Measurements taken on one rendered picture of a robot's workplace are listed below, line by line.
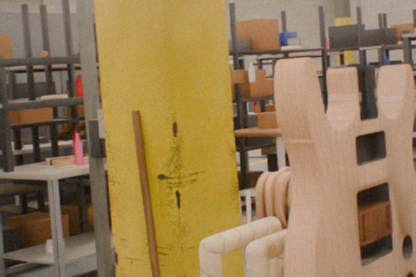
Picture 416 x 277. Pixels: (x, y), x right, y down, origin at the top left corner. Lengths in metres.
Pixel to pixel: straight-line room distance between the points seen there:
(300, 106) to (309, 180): 0.10
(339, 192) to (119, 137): 1.36
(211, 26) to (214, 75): 0.14
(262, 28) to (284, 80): 8.09
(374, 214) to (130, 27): 1.29
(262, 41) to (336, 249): 8.05
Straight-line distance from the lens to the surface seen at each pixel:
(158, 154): 2.24
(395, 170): 1.20
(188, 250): 2.25
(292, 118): 0.99
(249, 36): 9.10
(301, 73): 0.98
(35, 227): 6.85
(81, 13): 3.03
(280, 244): 1.18
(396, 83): 1.25
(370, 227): 1.13
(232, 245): 1.22
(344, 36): 10.91
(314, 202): 1.02
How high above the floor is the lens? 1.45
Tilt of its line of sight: 3 degrees down
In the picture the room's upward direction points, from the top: 4 degrees counter-clockwise
